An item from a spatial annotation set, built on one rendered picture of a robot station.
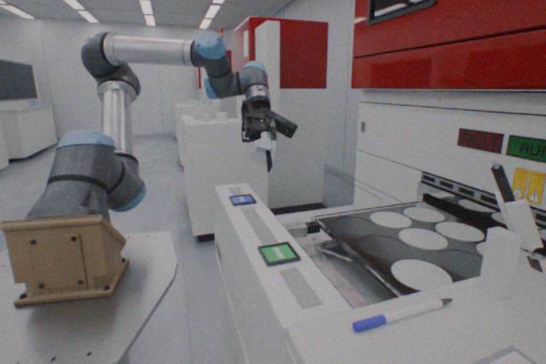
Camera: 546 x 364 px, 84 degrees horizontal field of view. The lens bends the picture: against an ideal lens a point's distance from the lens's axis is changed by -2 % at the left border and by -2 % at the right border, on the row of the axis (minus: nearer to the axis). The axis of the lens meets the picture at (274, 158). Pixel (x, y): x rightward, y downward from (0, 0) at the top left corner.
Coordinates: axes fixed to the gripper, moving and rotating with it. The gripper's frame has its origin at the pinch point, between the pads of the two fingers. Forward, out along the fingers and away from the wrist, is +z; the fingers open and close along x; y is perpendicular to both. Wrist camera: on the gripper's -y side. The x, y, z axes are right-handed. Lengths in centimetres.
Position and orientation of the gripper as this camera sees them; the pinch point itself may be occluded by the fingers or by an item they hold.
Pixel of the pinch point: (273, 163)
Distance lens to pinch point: 81.5
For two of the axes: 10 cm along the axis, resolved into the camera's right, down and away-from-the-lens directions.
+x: 2.3, -5.2, -8.3
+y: -9.7, -0.2, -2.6
